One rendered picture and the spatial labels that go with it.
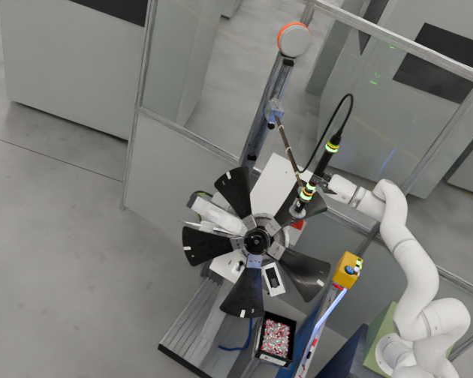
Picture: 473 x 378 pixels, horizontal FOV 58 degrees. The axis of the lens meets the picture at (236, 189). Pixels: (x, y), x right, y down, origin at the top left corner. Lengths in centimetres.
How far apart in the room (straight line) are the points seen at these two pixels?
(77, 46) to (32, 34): 39
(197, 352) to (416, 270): 178
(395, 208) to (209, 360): 171
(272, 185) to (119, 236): 156
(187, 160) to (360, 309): 154
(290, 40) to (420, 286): 125
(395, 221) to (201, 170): 163
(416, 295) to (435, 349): 23
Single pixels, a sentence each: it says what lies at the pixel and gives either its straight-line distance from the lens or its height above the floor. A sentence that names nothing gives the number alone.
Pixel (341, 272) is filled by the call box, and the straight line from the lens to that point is 224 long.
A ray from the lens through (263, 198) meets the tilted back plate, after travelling 221.
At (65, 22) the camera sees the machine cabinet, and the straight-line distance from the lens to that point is 391.
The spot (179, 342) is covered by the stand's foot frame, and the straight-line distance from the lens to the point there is 290.
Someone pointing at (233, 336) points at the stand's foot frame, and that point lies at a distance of 298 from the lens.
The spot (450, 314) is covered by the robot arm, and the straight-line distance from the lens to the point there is 148.
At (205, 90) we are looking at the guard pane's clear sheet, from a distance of 261.
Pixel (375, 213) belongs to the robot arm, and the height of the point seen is 165.
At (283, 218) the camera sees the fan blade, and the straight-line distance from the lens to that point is 197.
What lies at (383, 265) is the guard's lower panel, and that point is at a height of 83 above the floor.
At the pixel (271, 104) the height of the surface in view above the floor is 157.
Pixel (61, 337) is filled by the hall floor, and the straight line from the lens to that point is 294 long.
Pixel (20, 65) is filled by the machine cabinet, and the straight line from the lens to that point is 433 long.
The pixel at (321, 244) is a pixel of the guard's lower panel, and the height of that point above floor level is 73.
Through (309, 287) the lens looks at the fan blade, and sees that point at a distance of 197.
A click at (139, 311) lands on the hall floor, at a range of 304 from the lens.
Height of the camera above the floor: 260
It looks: 40 degrees down
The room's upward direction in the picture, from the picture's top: 21 degrees clockwise
